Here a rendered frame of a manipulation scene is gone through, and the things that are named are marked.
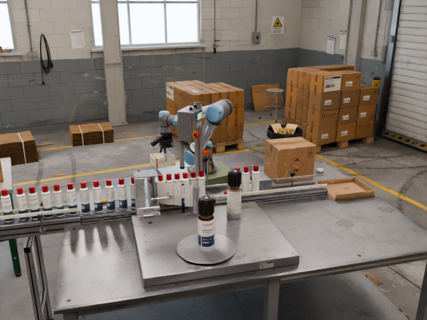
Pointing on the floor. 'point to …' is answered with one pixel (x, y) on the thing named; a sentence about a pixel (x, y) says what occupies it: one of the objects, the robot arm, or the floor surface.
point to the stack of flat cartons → (18, 148)
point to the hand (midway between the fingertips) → (162, 157)
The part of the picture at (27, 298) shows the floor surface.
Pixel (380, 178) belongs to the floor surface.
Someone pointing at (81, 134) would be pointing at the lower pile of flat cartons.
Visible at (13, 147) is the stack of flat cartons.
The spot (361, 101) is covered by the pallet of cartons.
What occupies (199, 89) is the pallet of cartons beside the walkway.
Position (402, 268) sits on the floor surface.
